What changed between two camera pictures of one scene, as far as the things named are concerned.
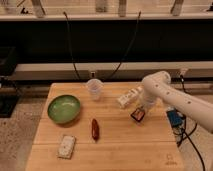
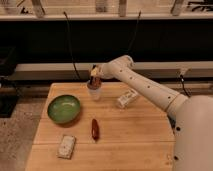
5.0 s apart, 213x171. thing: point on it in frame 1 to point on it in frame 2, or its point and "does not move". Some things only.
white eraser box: (130, 96) does not move
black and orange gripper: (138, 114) to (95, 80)
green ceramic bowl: (64, 108) does not move
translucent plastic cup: (95, 85) does not move
